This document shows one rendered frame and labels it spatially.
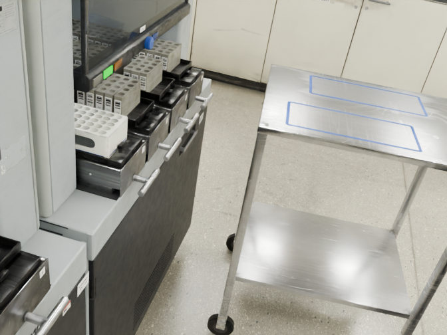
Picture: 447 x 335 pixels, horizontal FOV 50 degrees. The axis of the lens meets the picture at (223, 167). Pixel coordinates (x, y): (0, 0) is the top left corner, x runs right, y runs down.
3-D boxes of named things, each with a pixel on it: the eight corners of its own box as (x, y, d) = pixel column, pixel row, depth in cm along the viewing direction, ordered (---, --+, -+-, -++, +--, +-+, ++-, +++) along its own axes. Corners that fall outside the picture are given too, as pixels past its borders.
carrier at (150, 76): (155, 78, 133) (156, 58, 130) (161, 80, 133) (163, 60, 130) (138, 94, 124) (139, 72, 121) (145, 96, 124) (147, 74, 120)
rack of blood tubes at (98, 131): (-21, 127, 103) (-25, 102, 100) (8, 109, 112) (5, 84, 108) (108, 163, 99) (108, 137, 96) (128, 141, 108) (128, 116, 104)
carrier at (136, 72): (147, 76, 134) (148, 56, 130) (154, 78, 133) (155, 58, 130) (130, 92, 124) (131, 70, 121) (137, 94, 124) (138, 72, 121)
